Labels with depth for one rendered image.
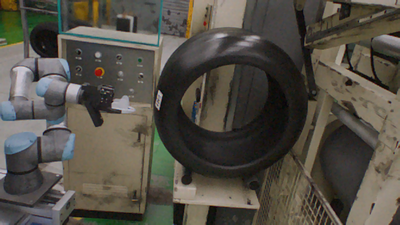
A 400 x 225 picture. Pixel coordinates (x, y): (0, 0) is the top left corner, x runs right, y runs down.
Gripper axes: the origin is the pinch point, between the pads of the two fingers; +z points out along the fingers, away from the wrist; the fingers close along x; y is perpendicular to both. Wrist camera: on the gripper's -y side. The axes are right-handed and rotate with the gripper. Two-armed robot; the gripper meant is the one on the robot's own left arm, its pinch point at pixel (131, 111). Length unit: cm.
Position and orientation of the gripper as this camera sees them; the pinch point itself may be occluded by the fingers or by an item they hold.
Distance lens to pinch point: 126.0
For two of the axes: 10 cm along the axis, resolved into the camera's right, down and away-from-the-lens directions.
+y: 2.6, -9.0, -3.5
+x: -0.6, -3.8, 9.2
